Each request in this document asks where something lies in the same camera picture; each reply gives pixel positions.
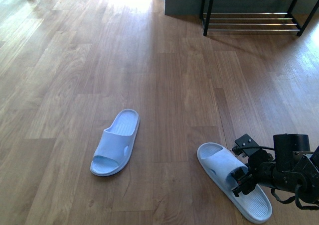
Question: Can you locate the black metal shoe rack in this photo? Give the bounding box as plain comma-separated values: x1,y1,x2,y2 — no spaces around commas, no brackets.
199,0,319,36

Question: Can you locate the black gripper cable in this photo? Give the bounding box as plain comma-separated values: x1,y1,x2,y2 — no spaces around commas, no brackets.
231,145,275,156

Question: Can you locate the light blue slide sandal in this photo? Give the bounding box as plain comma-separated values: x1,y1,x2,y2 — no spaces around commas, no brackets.
197,142,272,224
90,109,140,176

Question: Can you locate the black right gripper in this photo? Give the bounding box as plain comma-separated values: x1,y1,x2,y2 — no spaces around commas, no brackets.
231,134,275,197

